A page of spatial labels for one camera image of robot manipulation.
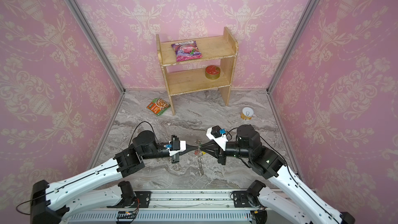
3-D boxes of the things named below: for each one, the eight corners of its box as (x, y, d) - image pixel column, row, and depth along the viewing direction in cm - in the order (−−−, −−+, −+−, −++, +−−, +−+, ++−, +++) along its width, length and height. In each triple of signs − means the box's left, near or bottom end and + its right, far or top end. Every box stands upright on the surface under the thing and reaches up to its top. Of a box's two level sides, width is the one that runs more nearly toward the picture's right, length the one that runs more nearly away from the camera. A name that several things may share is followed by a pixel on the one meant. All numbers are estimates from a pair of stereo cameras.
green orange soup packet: (146, 107, 113) (145, 105, 111) (159, 98, 119) (158, 96, 117) (158, 116, 108) (157, 114, 106) (171, 106, 114) (170, 104, 112)
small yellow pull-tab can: (241, 120, 105) (243, 115, 101) (239, 112, 110) (241, 107, 105) (252, 120, 105) (254, 115, 101) (250, 112, 110) (252, 107, 105)
